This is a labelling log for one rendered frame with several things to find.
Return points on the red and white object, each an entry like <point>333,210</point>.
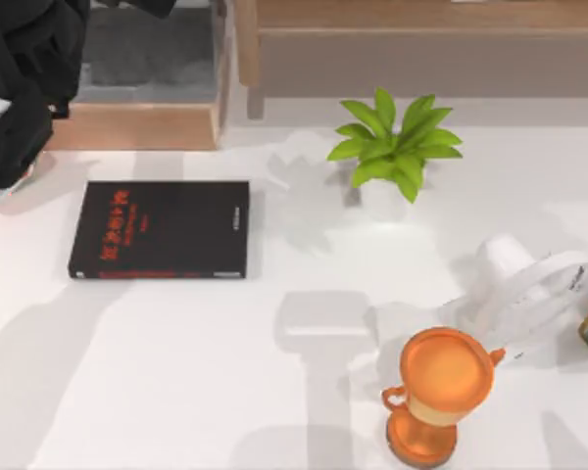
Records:
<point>25,175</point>

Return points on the pale wooden drawer front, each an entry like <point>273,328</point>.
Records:
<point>137,126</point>

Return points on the pulled-out drawer grey inside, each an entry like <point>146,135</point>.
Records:
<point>147,59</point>

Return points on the black book red lettering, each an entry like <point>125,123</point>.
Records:
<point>166,230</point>

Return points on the green plant white pot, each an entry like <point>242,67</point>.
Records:
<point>392,147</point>

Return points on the wooden cupboard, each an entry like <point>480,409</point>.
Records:
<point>421,29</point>

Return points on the orange trophy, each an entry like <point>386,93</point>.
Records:
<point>441,377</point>

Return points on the white curved plastic object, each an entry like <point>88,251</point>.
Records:
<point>507,259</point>

